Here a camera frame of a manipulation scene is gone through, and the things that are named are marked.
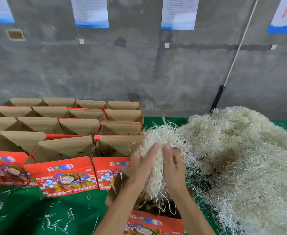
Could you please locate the yellow framed wall plate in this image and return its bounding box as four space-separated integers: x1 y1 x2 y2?
7 28 26 42

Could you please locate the person's left forearm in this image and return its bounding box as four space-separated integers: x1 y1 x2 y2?
92 179 144 235

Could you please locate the pile of shredded paper filler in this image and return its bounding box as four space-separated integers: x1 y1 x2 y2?
178 106 287 235

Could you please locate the person's right hand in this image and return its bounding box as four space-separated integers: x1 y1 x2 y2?
162 143 189 199

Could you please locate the red printed cardboard box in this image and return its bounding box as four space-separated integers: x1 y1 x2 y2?
104 166 195 235

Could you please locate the handful of shredded filler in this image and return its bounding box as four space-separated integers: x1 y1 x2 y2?
139 122 193 204

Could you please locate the person's left hand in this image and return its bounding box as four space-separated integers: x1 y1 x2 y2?
129 143 162 189

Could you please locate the white pole with black grip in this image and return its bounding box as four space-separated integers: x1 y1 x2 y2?
210 0 260 113

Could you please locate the group of red fruit boxes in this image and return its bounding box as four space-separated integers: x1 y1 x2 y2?
0 98 145 199

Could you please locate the person's right forearm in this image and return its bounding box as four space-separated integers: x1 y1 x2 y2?
172 188 218 235

